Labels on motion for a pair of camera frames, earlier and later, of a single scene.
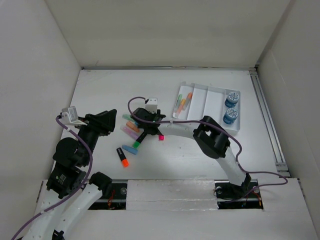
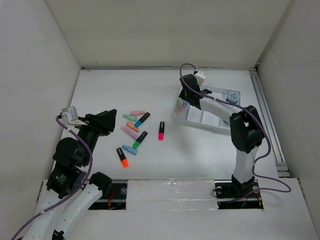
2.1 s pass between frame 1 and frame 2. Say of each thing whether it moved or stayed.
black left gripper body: stayed
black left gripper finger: stayed
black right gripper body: moved
